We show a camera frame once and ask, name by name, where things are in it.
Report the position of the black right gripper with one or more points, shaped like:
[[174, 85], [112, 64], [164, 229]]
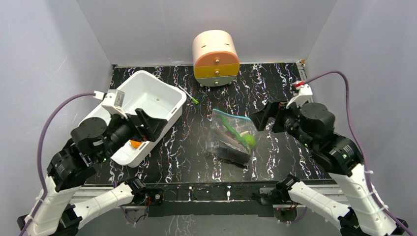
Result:
[[278, 117]]

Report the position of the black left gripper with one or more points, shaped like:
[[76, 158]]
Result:
[[151, 130]]

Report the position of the green toy apple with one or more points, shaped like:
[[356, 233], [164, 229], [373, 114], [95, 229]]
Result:
[[250, 140]]

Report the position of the green toy chili pepper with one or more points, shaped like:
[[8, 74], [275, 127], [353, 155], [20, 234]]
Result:
[[235, 134]]

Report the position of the clear zip top bag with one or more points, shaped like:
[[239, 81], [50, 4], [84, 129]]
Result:
[[238, 123]]

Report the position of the white plastic bin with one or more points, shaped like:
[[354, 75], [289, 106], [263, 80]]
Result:
[[142, 90]]

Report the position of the grey toy fish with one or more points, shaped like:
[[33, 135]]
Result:
[[227, 142]]

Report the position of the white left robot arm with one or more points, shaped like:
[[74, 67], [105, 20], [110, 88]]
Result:
[[54, 214]]

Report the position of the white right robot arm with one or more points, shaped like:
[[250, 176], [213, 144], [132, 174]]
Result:
[[313, 126]]

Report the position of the orange toy food piece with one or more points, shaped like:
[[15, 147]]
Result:
[[135, 144]]

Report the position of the green white pen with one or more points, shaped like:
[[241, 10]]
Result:
[[195, 101]]

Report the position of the round orange drawer cabinet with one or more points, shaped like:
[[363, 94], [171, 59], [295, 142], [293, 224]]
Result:
[[215, 60]]

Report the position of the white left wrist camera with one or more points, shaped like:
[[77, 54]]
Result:
[[112, 101]]

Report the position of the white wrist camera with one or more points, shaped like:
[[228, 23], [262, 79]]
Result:
[[112, 101], [303, 94]]

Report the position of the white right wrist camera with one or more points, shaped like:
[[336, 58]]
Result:
[[303, 94]]

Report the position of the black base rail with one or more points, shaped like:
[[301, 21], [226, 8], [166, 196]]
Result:
[[221, 198]]

